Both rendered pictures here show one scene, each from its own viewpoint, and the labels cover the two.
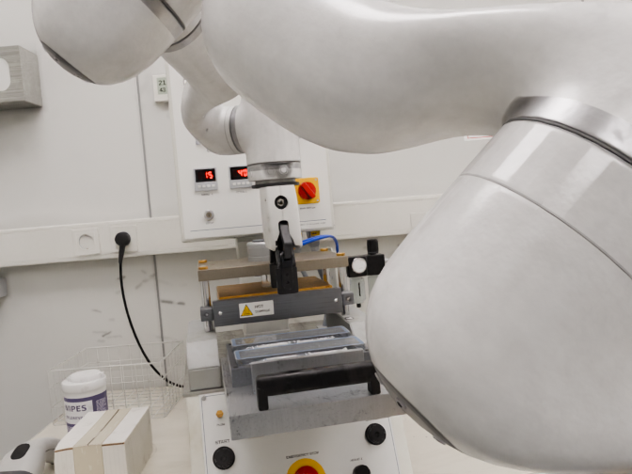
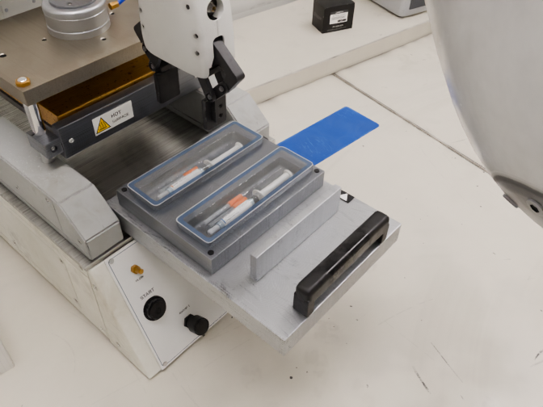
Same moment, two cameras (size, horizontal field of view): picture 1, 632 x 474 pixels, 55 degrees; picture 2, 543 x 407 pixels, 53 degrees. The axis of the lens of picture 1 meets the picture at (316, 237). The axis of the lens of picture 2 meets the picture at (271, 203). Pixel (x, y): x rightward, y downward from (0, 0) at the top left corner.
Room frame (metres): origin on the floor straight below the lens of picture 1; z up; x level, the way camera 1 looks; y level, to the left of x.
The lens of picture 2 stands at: (0.47, 0.32, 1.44)
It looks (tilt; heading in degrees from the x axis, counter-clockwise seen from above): 44 degrees down; 321
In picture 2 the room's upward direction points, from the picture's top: 2 degrees clockwise
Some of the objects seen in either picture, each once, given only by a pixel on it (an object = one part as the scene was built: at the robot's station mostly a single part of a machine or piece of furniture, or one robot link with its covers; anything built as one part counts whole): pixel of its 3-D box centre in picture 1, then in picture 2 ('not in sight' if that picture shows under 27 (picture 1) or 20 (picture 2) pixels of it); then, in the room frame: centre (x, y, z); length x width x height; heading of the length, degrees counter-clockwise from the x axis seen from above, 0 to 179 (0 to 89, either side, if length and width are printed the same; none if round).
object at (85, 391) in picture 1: (86, 408); not in sight; (1.23, 0.50, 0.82); 0.09 x 0.09 x 0.15
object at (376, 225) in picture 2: (318, 384); (343, 259); (0.72, 0.01, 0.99); 0.15 x 0.02 x 0.04; 101
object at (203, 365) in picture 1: (202, 350); (44, 183); (1.06, 0.22, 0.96); 0.25 x 0.05 x 0.07; 11
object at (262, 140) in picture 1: (267, 121); not in sight; (0.94, 0.06, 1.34); 0.09 x 0.08 x 0.13; 68
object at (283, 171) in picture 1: (275, 173); not in sight; (0.94, 0.06, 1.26); 0.09 x 0.08 x 0.03; 11
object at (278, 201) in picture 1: (277, 213); (183, 11); (0.94, 0.06, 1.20); 0.10 x 0.08 x 0.11; 11
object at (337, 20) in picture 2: not in sight; (333, 13); (1.43, -0.65, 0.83); 0.09 x 0.06 x 0.07; 76
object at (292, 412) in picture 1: (301, 371); (250, 211); (0.85, 0.04, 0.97); 0.30 x 0.22 x 0.08; 11
